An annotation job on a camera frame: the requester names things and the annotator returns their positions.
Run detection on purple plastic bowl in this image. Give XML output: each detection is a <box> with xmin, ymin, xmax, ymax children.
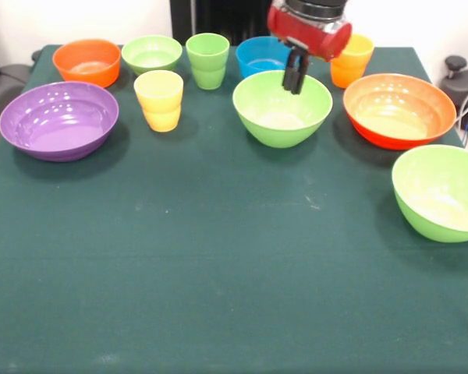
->
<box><xmin>0</xmin><ymin>80</ymin><xmax>120</xmax><ymax>163</ymax></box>

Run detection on large green plastic bowl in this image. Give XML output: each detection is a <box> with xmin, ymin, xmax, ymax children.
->
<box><xmin>232</xmin><ymin>69</ymin><xmax>334</xmax><ymax>149</ymax></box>
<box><xmin>392</xmin><ymin>144</ymin><xmax>468</xmax><ymax>244</ymax></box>

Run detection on small orange plastic bowl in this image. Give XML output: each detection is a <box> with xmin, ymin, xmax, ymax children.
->
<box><xmin>52</xmin><ymin>38</ymin><xmax>122</xmax><ymax>89</ymax></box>

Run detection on dark green table cloth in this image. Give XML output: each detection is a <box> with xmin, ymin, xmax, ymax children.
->
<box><xmin>0</xmin><ymin>44</ymin><xmax>468</xmax><ymax>374</ymax></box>

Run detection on large orange plastic bowl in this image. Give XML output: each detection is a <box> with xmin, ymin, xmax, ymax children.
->
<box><xmin>342</xmin><ymin>72</ymin><xmax>458</xmax><ymax>151</ymax></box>

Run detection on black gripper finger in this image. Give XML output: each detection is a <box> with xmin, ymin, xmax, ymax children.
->
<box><xmin>291</xmin><ymin>41</ymin><xmax>310</xmax><ymax>96</ymax></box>
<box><xmin>282</xmin><ymin>42</ymin><xmax>298</xmax><ymax>91</ymax></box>

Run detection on yellow plastic cup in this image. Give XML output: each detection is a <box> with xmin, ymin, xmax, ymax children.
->
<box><xmin>133</xmin><ymin>69</ymin><xmax>185</xmax><ymax>133</ymax></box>
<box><xmin>330</xmin><ymin>34</ymin><xmax>375</xmax><ymax>90</ymax></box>

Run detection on small green plastic bowl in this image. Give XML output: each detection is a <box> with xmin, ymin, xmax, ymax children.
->
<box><xmin>121</xmin><ymin>34</ymin><xmax>183</xmax><ymax>76</ymax></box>

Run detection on black knobbed equipment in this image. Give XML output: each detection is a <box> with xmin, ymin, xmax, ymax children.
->
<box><xmin>440</xmin><ymin>55</ymin><xmax>468</xmax><ymax>132</ymax></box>

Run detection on green plastic cup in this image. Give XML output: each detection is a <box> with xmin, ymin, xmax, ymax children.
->
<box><xmin>185</xmin><ymin>33</ymin><xmax>231</xmax><ymax>91</ymax></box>

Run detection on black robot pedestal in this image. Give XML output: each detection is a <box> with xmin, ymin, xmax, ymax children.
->
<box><xmin>169</xmin><ymin>0</ymin><xmax>276</xmax><ymax>47</ymax></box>

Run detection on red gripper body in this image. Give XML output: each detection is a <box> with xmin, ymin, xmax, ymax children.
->
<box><xmin>267</xmin><ymin>3</ymin><xmax>353</xmax><ymax>63</ymax></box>

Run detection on blue plastic bowl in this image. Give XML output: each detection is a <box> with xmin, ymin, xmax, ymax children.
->
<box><xmin>235</xmin><ymin>36</ymin><xmax>297</xmax><ymax>79</ymax></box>

